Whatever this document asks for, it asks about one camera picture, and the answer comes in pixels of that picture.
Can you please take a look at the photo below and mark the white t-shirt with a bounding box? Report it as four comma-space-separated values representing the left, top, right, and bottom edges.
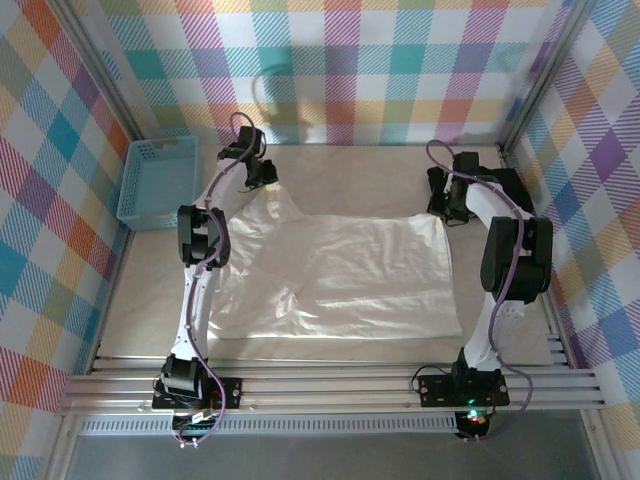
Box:
207, 187, 464, 342

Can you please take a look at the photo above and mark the folded black t-shirt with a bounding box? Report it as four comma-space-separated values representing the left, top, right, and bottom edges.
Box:
427, 166, 537, 221

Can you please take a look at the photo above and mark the blue perforated plastic basket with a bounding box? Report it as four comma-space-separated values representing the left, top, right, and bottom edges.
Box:
115, 135, 202, 232

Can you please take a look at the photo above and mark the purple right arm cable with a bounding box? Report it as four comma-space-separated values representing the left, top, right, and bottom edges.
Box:
424, 139, 534, 444

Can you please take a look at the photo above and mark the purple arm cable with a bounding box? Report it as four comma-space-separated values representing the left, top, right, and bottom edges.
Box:
424, 139, 534, 444
172, 112, 271, 449

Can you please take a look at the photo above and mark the aluminium frame post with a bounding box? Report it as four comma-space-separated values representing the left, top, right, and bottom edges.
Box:
499, 0, 599, 154
49, 0, 151, 149

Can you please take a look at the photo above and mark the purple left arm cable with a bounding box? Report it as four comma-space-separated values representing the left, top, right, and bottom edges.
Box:
172, 112, 271, 449

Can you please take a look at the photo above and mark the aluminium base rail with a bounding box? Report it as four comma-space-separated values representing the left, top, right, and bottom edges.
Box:
54, 355, 609, 416

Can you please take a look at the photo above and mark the grey slotted cable duct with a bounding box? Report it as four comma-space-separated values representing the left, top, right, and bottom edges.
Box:
78, 417, 460, 437

